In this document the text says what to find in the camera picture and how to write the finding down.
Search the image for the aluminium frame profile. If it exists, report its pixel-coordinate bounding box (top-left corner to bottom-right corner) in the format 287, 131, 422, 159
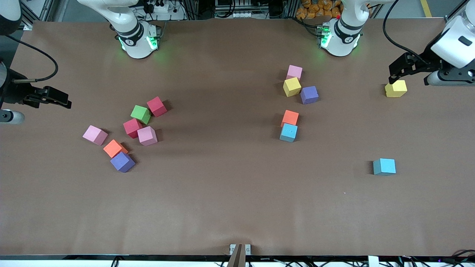
20, 0, 56, 31

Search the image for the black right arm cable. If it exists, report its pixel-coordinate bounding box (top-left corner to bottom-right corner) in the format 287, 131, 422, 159
4, 34, 59, 83

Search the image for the purple foam block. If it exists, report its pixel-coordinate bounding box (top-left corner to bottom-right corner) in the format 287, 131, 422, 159
110, 152, 135, 173
300, 86, 319, 105

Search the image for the metal clamp bracket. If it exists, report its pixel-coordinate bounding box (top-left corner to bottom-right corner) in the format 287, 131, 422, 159
227, 243, 252, 267

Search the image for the green foam block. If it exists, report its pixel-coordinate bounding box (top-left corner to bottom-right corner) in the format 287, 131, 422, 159
131, 105, 151, 125

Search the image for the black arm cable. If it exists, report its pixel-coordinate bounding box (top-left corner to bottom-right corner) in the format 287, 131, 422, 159
4, 34, 59, 83
382, 0, 427, 62

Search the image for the white power strip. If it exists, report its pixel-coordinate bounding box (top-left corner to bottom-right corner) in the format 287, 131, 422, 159
147, 0, 172, 13

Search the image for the large table cover mat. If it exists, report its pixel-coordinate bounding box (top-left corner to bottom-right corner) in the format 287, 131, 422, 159
0, 18, 475, 257

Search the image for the red foam block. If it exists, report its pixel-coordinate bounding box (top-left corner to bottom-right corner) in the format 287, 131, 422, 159
147, 96, 167, 118
123, 119, 143, 139

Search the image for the yellow foam block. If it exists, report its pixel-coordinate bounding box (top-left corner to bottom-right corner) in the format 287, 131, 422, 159
385, 80, 407, 98
283, 77, 302, 98

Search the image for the blue foam block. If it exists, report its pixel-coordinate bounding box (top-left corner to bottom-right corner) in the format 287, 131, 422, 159
373, 158, 396, 176
279, 123, 298, 143

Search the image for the bag of orange items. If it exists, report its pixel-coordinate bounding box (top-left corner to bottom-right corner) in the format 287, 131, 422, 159
296, 0, 343, 20

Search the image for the orange foam block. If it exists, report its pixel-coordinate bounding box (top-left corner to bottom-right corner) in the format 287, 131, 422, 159
103, 139, 128, 159
281, 110, 299, 127

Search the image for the black electronics rack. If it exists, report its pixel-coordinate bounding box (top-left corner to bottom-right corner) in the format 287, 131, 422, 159
214, 0, 273, 19

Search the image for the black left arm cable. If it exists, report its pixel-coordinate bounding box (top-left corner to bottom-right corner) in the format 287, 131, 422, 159
382, 0, 427, 62

